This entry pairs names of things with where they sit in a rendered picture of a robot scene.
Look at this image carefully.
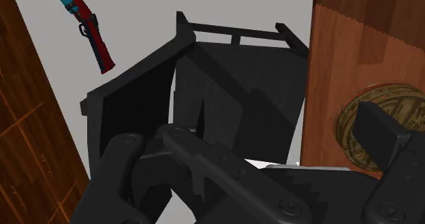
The red and blue toy gun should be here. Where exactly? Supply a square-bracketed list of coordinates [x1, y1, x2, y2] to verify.
[50, 0, 116, 76]

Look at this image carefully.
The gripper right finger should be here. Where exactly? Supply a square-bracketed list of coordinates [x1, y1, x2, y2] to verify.
[351, 101, 425, 224]

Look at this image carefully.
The brown wooden furniture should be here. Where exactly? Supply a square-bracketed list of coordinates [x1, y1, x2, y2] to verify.
[300, 0, 425, 180]

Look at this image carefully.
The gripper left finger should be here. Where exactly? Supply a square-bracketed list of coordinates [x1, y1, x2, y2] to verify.
[69, 98, 313, 224]

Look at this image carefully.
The black angular frame stand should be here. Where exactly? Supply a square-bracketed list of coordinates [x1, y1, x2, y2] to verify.
[79, 10, 311, 179]

